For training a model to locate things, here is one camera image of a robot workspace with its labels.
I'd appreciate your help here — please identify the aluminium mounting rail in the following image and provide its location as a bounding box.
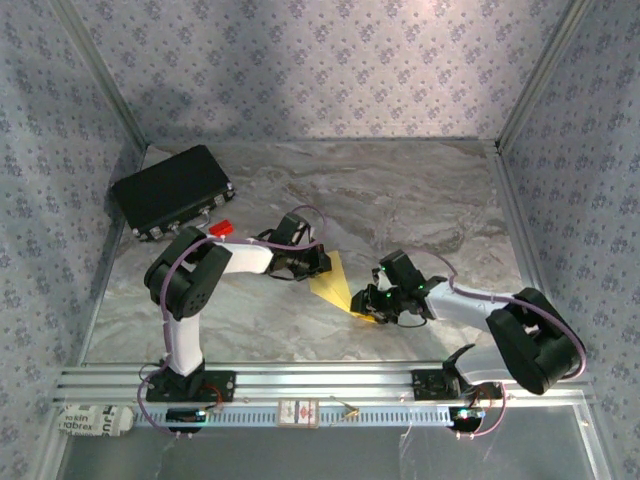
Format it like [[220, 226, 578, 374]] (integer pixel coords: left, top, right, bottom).
[[52, 364, 594, 404]]

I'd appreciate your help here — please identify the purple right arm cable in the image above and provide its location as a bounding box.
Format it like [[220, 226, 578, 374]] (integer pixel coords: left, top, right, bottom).
[[409, 248, 589, 441]]

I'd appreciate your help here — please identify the aluminium side rail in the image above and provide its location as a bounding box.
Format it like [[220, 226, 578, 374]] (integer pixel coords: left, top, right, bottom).
[[78, 144, 152, 365], [491, 144, 570, 365]]

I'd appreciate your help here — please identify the slotted grey cable duct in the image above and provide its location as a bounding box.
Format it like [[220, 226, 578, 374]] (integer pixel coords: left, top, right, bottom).
[[134, 405, 456, 427]]

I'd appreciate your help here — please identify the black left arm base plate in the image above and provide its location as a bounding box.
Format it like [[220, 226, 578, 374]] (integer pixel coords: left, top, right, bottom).
[[145, 370, 237, 403]]

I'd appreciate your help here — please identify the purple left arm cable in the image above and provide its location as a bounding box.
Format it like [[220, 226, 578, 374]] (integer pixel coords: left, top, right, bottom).
[[137, 205, 329, 441]]

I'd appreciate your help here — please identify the black left controller board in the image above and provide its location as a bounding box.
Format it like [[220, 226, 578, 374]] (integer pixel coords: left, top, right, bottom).
[[166, 408, 207, 434]]

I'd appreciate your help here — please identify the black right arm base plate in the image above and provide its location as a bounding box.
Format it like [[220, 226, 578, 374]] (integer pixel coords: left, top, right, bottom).
[[411, 369, 504, 401]]

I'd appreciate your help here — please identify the black controller board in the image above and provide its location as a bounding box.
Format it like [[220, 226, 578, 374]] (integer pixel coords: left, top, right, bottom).
[[448, 407, 487, 432], [166, 408, 207, 434]]

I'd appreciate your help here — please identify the small brass wire clip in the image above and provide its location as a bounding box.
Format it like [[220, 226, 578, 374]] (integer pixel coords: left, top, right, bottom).
[[329, 396, 360, 426]]

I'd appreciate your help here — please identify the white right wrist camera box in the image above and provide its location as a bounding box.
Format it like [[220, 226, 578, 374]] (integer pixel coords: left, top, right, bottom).
[[370, 268, 397, 292]]

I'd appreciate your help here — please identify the aluminium frame post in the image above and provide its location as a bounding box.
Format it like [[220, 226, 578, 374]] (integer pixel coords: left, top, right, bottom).
[[493, 0, 595, 147], [52, 0, 151, 147]]

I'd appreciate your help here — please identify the white roll with black print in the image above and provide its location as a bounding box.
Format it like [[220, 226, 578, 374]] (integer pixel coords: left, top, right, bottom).
[[55, 404, 135, 439]]

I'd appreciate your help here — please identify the thin aluminium edge rail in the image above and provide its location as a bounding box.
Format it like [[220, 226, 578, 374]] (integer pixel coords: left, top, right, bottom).
[[147, 137, 501, 147]]

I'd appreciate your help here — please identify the black case with metal handle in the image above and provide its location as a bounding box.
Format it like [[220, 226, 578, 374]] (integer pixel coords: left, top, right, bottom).
[[109, 144, 236, 245]]

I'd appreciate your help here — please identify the white card with red print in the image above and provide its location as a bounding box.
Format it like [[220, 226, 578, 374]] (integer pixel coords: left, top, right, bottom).
[[277, 398, 320, 430]]

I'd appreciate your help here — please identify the black right controller board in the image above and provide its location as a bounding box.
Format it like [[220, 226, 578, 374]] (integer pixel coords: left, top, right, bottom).
[[448, 407, 487, 432]]

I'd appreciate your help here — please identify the yellow paper sheet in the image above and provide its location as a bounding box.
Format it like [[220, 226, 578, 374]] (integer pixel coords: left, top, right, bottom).
[[307, 249, 381, 324]]

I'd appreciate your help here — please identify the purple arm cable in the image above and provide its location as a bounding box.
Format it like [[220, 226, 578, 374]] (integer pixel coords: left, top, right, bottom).
[[409, 248, 589, 441], [137, 205, 329, 441]]

